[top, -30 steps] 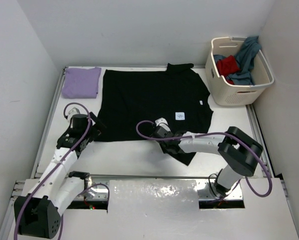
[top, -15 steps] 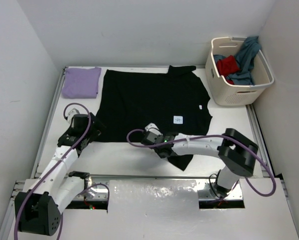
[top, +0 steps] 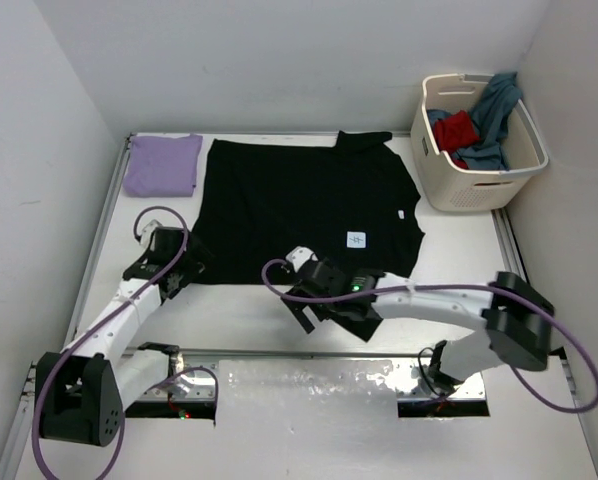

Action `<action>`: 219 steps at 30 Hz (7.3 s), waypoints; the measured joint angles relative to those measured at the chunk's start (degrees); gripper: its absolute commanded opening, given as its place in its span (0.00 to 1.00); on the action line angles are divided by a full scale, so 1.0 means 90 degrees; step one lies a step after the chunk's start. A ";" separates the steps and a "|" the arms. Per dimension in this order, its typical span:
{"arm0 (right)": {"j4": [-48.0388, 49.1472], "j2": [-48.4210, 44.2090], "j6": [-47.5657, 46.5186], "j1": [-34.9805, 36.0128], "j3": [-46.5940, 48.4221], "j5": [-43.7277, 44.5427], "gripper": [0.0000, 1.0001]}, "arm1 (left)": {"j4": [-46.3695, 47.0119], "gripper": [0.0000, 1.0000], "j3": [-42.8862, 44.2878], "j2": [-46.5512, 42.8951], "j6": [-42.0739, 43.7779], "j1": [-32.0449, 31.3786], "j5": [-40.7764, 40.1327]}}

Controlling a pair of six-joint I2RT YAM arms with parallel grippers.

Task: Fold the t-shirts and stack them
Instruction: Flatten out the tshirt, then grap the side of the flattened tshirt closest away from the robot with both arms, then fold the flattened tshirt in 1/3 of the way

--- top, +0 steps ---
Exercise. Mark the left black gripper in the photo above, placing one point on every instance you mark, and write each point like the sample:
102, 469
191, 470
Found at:
194, 266

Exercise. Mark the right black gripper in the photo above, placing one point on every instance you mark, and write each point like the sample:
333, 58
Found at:
299, 308

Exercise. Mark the black garment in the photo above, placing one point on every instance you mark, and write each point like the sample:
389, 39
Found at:
353, 204

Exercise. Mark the purple t shirt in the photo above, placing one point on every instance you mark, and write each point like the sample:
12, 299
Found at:
162, 167

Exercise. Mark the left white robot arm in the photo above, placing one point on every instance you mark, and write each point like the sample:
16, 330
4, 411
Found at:
82, 392

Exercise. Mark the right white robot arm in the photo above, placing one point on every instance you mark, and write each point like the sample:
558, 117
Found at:
505, 318

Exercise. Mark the white front cover board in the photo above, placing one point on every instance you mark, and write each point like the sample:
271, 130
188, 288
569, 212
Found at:
336, 419

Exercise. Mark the beige laundry basket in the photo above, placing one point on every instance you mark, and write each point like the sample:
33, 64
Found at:
451, 188

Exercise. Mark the red garment in basket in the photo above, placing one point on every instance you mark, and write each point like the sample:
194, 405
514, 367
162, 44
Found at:
453, 133

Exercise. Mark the teal shirt in basket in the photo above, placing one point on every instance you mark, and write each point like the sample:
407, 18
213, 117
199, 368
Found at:
490, 118

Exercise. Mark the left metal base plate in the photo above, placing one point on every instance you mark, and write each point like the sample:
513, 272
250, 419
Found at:
191, 377

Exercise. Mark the metal base plate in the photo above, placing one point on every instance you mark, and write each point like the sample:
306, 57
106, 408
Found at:
409, 385
191, 377

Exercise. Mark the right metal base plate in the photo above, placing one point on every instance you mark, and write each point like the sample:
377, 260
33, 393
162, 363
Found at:
409, 385

